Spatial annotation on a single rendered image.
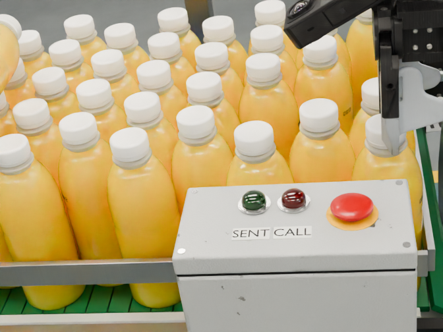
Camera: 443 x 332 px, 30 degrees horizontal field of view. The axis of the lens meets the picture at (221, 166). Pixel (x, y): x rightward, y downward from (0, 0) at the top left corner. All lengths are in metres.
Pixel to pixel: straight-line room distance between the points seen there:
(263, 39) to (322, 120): 0.20
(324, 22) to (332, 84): 0.24
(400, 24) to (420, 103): 0.08
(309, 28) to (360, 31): 0.33
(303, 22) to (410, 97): 0.12
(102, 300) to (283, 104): 0.31
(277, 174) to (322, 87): 0.18
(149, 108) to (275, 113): 0.15
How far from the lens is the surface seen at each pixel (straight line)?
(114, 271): 0.90
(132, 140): 0.83
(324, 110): 0.84
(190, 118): 0.85
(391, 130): 0.77
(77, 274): 0.91
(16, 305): 1.00
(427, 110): 0.77
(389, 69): 0.73
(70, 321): 0.96
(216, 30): 1.03
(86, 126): 0.88
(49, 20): 4.07
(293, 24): 0.74
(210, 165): 0.86
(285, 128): 0.95
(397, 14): 0.72
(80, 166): 0.89
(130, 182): 0.84
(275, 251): 0.68
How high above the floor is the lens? 1.54
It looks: 34 degrees down
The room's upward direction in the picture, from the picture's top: 9 degrees counter-clockwise
